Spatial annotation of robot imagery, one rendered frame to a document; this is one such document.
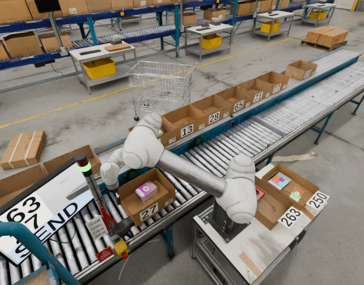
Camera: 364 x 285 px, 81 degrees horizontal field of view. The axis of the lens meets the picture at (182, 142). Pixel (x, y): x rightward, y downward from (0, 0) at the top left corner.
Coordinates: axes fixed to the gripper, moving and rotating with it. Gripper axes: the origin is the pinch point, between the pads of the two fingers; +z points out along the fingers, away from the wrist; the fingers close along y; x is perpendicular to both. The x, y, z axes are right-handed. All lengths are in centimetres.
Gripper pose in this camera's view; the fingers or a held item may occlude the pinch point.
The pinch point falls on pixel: (118, 201)
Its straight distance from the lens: 183.8
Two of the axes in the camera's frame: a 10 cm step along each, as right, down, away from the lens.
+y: 6.0, 5.2, -6.1
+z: 0.0, 7.6, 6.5
